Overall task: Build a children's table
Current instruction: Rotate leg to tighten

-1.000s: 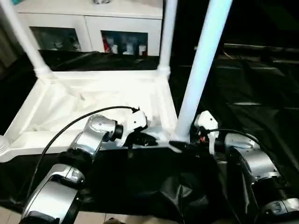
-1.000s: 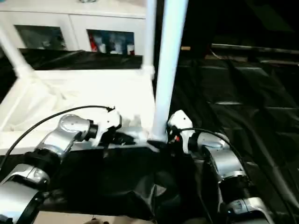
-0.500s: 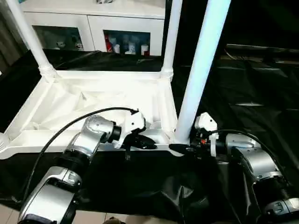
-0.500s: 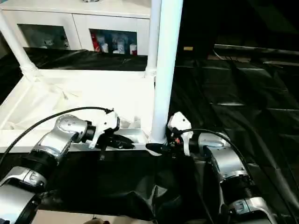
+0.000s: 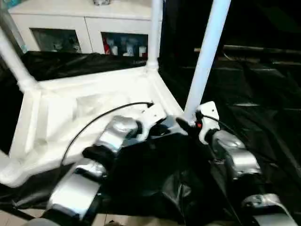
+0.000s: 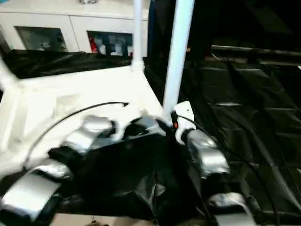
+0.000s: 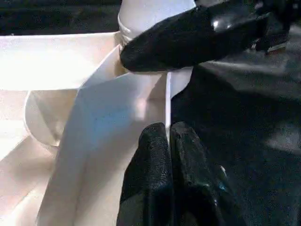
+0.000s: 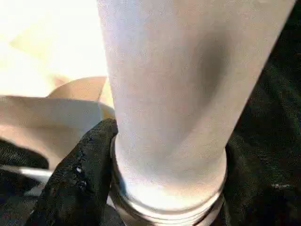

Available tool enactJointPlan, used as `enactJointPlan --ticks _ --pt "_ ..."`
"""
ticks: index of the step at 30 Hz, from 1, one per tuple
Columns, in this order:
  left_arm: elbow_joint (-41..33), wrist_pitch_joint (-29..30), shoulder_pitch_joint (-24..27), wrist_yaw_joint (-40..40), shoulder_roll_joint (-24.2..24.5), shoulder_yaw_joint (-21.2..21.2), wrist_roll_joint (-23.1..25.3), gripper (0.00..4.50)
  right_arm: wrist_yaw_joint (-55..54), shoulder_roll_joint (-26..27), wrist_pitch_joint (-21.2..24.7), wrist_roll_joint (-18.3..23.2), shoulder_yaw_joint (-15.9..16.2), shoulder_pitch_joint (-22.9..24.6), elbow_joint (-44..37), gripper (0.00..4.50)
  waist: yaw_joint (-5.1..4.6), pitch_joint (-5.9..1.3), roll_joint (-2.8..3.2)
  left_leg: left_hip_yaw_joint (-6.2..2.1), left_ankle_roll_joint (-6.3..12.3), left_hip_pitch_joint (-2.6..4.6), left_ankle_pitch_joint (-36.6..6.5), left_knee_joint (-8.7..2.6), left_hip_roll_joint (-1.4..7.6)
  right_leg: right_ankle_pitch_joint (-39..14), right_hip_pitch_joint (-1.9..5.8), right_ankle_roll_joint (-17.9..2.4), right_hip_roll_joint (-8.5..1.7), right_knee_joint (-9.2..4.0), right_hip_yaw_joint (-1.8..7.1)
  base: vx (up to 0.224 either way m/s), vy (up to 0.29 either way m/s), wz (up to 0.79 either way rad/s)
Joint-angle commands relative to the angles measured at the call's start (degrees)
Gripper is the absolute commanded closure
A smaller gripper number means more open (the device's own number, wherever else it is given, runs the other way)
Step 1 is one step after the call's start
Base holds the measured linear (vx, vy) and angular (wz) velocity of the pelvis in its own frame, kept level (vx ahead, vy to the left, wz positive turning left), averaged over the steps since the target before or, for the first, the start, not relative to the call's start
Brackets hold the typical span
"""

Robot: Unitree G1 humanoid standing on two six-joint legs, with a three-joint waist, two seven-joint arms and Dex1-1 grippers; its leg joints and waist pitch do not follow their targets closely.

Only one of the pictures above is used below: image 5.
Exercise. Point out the white plastic table leg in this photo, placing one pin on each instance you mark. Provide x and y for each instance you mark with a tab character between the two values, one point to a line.
207	58
11	63
155	30
4	167

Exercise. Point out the white plastic table top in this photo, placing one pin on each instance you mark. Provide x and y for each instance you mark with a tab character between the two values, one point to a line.
58	106

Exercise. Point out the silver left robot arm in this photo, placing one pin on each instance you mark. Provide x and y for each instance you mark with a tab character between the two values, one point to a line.
75	186

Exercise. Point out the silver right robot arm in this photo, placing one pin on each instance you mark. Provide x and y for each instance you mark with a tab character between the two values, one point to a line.
237	153

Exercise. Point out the black plastic sheet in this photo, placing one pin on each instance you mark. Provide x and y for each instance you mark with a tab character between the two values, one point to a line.
258	106

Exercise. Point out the black backdrop cloth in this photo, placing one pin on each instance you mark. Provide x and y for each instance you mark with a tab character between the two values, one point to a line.
258	21

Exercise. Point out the small grey patterned ornament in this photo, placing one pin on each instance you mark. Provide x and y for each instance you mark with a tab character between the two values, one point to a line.
101	2

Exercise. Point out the white glass-door cabinet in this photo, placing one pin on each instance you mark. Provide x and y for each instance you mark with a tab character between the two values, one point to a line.
70	18

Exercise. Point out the light blue strip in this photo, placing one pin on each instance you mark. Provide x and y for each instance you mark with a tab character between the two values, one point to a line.
23	47

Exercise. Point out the grey curtain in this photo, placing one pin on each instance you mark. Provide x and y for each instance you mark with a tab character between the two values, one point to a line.
9	21

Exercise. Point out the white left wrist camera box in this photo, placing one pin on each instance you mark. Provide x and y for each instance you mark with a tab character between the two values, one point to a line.
152	115

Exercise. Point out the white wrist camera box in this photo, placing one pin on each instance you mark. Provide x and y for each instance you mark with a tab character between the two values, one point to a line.
152	115
209	111

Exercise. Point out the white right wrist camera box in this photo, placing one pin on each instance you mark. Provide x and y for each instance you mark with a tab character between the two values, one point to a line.
209	111

